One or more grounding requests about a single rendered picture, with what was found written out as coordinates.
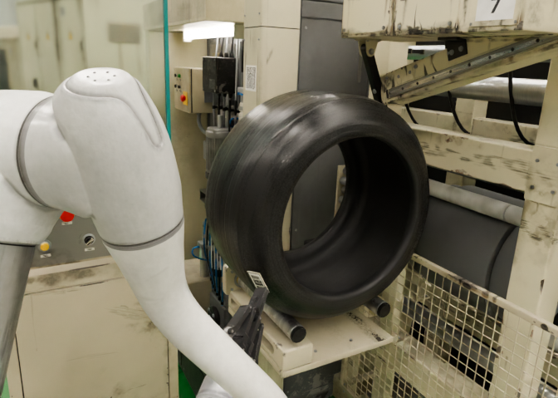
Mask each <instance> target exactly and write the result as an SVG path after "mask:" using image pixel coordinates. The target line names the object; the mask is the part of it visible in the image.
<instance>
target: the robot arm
mask: <svg viewBox="0 0 558 398"><path fill-rule="evenodd" d="M64 211H66V212H69V213H71V214H74V215H77V216H80V217H82V218H85V219H88V218H91V219H92V221H93V223H94V225H95V227H96V229H97V231H98V233H99V235H100V238H101V240H102V242H103V244H104V245H105V247H106V248H107V250H108V251H109V253H110V255H111V256H112V258H113V259H114V260H115V262H116V263H117V265H118V267H119V268H120V271H121V272H122V273H123V275H124V277H125V279H126V281H127V282H128V284H129V285H130V288H131V289H132V291H133V293H134V295H135V296H136V298H137V300H138V301H139V304H140V305H141V307H142V308H143V309H144V311H145V313H146V314H147V316H148V317H149V319H150V320H151V321H152V323H153V324H154V325H155V326H156V327H157V328H158V329H159V331H160V332H161V333H162V334H163V335H164V336H165V337H166V338H167V339H168V340H169V341H170V342H171V343H172V344H173V345H174V346H175V347H176V348H177V349H178V350H179V351H181V352H182V353H183V354H184V355H185V356H186V357H187V358H188V359H189V360H190V361H191V362H192V363H194V364H195V365H196V366H197V367H198V368H199V369H201V370H202V371H203V372H204V373H205V374H207V375H206V376H205V377H204V380H203V383H202V385H201V387H200V389H199V392H198V394H197V396H196V398H287V397H286V395H285V394H284V392H283V391H282V390H281V389H280V388H279V386H278V385H277V384H276V383H275V382H274V381H273V380H272V379H271V378H270V377H269V376H268V375H267V374H266V373H265V372H264V371H263V370H262V369H261V368H260V367H259V366H258V356H259V351H260V347H261V342H262V334H263V329H264V324H263V323H261V320H262V317H261V315H262V311H263V308H264V304H265V301H266V300H267V295H268V293H269V291H268V289H267V287H256V288H255V291H254V293H253V295H252V297H251V299H250V302H249V303H248V305H241V306H240V307H239V308H238V310H237V311H236V313H235V314H234V315H233V317H232V319H231V320H230V322H229V323H228V324H227V326H226V327H224V328H223V329H222V328H221V327H220V326H219V325H218V324H217V323H216V322H215V321H214V320H213V319H212V318H211V317H210V316H209V315H208V314H207V313H206V312H205V311H204V310H203V309H202V308H201V307H200V305H199V304H198V302H197V301H196V300H195V298H194V297H193V295H192V293H191V292H190V290H189V288H188V284H187V281H186V277H185V272H184V210H183V201H182V187H181V181H180V177H179V170H178V166H177V163H176V159H175V156H174V150H173V147H172V145H171V141H170V138H169V134H168V132H167V130H166V128H165V125H164V123H163V120H162V118H161V116H160V114H159V112H158V110H157V108H156V106H155V105H154V103H153V102H152V100H151V98H150V97H149V95H148V93H147V92H146V90H145V89H144V88H143V87H142V85H141V84H140V82H139V81H138V80H137V79H135V78H134V77H132V76H131V75H130V74H129V73H128V72H126V71H123V70H121V69H116V68H111V67H96V68H90V69H85V70H83V71H78V72H77V73H76V74H74V75H73V76H70V77H69V78H67V79H65V80H64V81H63V82H62V83H61V84H60V85H59V86H58V88H57V89H56V91H55V92H54V94H52V93H49V92H45V91H23V90H0V398H1V397H2V390H3V386H4V382H5V379H6V374H7V368H8V364H9V360H10V356H11V352H12V346H13V342H14V338H15V334H16V330H17V324H18V320H19V316H20V312H21V308H22V301H23V298H24V294H25V290H26V286H27V280H28V275H29V272H30V267H31V264H32V257H33V254H34V249H35V246H36V244H41V243H42V242H43V241H44V240H45V239H46V238H47V237H48V236H49V234H50V233H51V231H52V229H53V227H54V225H55V224H56V222H57V220H58V219H59V218H60V217H61V215H62V213H63V212H64ZM258 329H259V331H258Z"/></svg>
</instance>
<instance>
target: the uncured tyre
mask: <svg viewBox="0 0 558 398"><path fill-rule="evenodd" d="M337 144H338V146H339V147H340V150H341V152H342V155H343V157H344V160H345V169H346V183H345V192H344V196H343V199H342V202H341V204H340V207H339V209H338V211H337V213H336V215H335V217H334V218H333V220H332V221H331V222H330V224H329V225H328V227H327V228H326V229H325V230H324V231H323V232H322V233H321V234H320V235H319V236H318V237H316V238H315V239H313V240H312V241H310V242H309V243H307V244H306V245H304V246H301V247H299V248H295V249H292V250H288V251H283V247H282V225H283V219H284V215H285V212H286V207H287V203H288V201H289V198H290V197H291V193H292V191H293V189H294V188H295V186H296V183H297V182H298V180H299V179H300V177H301V176H302V175H303V173H304V172H305V171H306V169H307V168H308V167H309V166H310V165H311V163H312V162H313V161H314V160H315V159H316V158H318V157H319V156H320V155H321V154H323V153H324V152H325V151H327V150H328V149H329V148H331V147H332V146H334V145H337ZM428 204H429V181H428V170H427V165H426V160H425V157H424V153H423V149H422V147H421V144H420V143H419V140H418V138H417V136H416V134H414V131H413V130H412V129H411V127H410V126H409V124H408V123H407V122H406V121H405V120H404V119H403V118H402V117H401V116H400V115H398V114H397V113H396V112H394V111H393V110H391V109H390V108H388V107H387V106H385V105H383V104H382V103H380V102H378V101H376V100H373V99H371V98H368V97H365V96H357V95H351V94H345V93H338V92H332V91H319V90H299V91H291V92H287V93H284V94H281V95H279V96H276V97H273V98H271V99H270V100H268V101H265V102H263V103H261V105H259V106H257V107H255V108H254V109H252V110H251V111H249V112H248V113H247V114H246V115H245V116H244V117H243V118H242V119H241V120H240V121H239V122H238V123H237V124H236V125H235V126H234V127H233V128H232V129H231V130H230V132H229V133H228V135H227V136H226V138H225V139H224V141H223V142H222V144H221V145H220V147H219V149H218V152H217V154H216V155H215V157H214V160H213V163H212V166H211V169H210V171H209V175H208V182H207V187H206V195H205V208H206V216H207V221H208V228H209V232H210V235H211V238H212V241H213V244H214V246H215V248H216V249H217V251H218V254H219V255H220V257H221V258H222V260H223V261H224V262H225V263H226V264H227V265H228V267H229V268H230V269H231V270H232V271H233V272H234V273H235V274H236V275H237V276H238V277H239V278H240V279H241V280H242V281H243V282H244V283H245V284H246V285H247V286H248V287H249V288H250V289H251V291H252V292H253V293H254V291H255V286H254V284H253V282H252V280H251V278H250V276H249V275H248V273H247V271H251V272H255V273H260V274H261V276H262V279H263V281H264V283H265V284H266V285H267V288H268V290H269V293H268V295H267V300H266V301H265V303H266V304H267V305H268V306H270V307H272V308H274V309H276V310H278V311H280V312H284V313H285V314H288V315H291V316H293V317H299V318H305V319H323V318H329V317H336V316H339V315H341V314H344V313H347V312H350V311H352V310H354V309H356V308H357V307H360V306H361V305H363V304H365V303H367V302H368V301H370V300H372V299H373V298H375V297H376V296H378V295H379V294H380V293H382V292H383V291H384V290H385V289H386V288H387V287H388V286H389V285H390V284H391V283H392V282H393V281H394V280H395V279H396V278H397V277H398V276H399V275H400V273H401V272H402V271H403V269H404V268H405V266H406V265H407V263H408V262H409V260H410V259H411V257H412V255H413V254H414V251H415V249H416V248H417V246H418V243H419V240H420V238H421V236H422V233H423V229H424V225H425V223H426V218H427V215H428Z"/></svg>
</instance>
